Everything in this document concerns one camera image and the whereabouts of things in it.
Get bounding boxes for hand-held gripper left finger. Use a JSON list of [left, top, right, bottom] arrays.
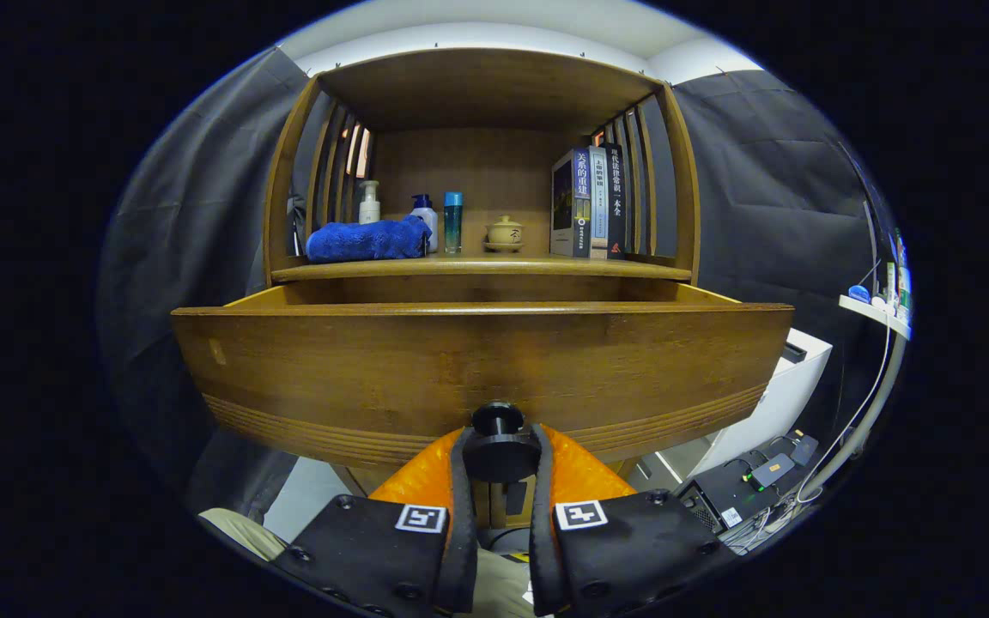
[[276, 427, 480, 617]]

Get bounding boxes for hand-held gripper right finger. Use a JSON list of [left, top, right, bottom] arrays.
[[529, 423, 740, 617]]

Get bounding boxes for black drawer knob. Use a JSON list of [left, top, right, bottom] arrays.
[[463, 401, 543, 483]]

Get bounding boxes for wooden drawer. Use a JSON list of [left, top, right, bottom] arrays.
[[170, 283, 796, 469]]

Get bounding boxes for wooden countertop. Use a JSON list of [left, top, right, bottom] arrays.
[[271, 253, 693, 284]]

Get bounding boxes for white side cabinet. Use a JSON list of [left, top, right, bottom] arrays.
[[632, 329, 834, 482]]

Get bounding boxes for black computer box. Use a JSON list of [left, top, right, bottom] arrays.
[[675, 463, 770, 535]]

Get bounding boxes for black power adapter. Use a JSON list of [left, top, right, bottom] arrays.
[[750, 453, 796, 488], [782, 432, 820, 467]]

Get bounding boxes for beige lidded tea cup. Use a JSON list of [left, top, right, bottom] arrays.
[[484, 215, 525, 253]]

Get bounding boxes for blue towel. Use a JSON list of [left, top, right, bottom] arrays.
[[306, 215, 433, 263]]

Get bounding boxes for clear blue bottle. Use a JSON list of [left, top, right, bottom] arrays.
[[444, 191, 464, 254]]

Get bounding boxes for white bottle with blue cap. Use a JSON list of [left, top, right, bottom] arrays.
[[410, 194, 440, 253]]

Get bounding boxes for book with blue spine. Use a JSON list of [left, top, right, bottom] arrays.
[[550, 146, 592, 259]]

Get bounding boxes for book with pale spine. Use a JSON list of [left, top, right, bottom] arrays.
[[589, 146, 609, 260]]

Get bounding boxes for book with black spine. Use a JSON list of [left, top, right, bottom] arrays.
[[604, 142, 628, 260]]

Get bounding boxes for white side desk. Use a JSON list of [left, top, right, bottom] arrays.
[[795, 292, 912, 507]]

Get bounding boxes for black backdrop cloth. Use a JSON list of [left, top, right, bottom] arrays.
[[100, 47, 890, 516]]

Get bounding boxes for floor cables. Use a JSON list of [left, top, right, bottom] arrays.
[[718, 481, 817, 552]]

